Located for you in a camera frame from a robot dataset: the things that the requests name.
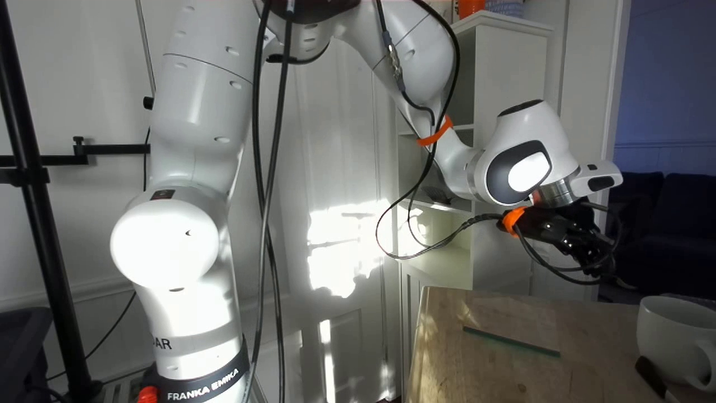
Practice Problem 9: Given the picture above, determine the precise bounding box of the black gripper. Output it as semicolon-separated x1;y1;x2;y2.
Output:
523;201;622;279

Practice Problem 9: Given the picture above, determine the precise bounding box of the white mug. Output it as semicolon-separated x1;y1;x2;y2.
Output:
635;293;716;395

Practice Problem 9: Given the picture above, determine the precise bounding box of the thin green strip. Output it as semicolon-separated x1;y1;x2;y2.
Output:
461;325;563;361

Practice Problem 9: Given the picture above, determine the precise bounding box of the orange object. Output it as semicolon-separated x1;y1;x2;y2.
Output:
454;0;488;22

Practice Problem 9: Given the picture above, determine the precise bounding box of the black tripod stand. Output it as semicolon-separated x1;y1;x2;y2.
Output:
0;0;151;403

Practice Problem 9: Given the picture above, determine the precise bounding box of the orange cable clip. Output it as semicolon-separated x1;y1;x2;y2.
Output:
499;206;528;237
415;114;456;150

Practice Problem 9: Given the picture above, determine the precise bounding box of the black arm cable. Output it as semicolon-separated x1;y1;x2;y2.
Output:
243;0;296;403

